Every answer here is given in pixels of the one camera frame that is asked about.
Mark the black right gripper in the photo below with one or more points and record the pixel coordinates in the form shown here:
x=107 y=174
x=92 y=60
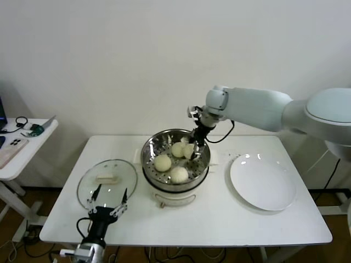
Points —
x=201 y=134

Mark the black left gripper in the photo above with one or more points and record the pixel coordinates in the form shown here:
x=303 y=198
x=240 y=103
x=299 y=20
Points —
x=104 y=216

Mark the white steamed baozi bun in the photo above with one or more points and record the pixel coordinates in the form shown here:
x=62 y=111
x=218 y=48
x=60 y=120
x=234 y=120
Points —
x=188 y=151
x=162 y=163
x=179 y=174
x=176 y=150

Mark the glass pot lid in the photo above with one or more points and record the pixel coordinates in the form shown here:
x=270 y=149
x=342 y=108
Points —
x=120 y=170

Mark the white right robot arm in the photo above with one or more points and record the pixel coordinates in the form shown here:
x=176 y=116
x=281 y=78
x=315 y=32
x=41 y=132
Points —
x=260 y=109

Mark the steel perforated steamer basket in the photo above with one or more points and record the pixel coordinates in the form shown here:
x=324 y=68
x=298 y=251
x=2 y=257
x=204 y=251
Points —
x=153 y=148

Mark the white table leg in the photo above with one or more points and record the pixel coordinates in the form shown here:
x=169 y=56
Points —
x=102 y=253
x=262 y=254

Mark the white electric cooking pot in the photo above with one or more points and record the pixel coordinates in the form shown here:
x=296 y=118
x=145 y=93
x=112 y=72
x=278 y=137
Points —
x=175 y=198

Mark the white round plate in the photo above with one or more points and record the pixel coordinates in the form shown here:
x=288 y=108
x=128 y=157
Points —
x=260 y=180

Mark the floor power strip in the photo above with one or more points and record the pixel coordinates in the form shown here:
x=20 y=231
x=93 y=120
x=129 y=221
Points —
x=31 y=233

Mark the white side table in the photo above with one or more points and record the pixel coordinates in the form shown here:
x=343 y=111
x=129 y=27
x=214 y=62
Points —
x=41 y=137

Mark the phone in pink case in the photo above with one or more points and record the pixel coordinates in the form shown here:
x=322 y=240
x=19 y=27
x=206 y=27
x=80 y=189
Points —
x=15 y=149

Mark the small blue device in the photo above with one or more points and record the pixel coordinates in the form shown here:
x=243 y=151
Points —
x=1 y=141

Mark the grey side table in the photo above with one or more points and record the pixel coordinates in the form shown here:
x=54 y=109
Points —
x=318 y=175

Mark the laptop with blue screen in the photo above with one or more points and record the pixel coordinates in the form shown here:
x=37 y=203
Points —
x=2 y=112

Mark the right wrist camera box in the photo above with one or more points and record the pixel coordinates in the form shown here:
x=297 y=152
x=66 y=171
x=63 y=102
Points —
x=194 y=113

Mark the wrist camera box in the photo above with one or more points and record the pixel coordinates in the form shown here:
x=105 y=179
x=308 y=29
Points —
x=89 y=250
x=194 y=113

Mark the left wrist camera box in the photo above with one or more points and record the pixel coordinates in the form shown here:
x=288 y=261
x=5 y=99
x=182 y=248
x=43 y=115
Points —
x=89 y=250

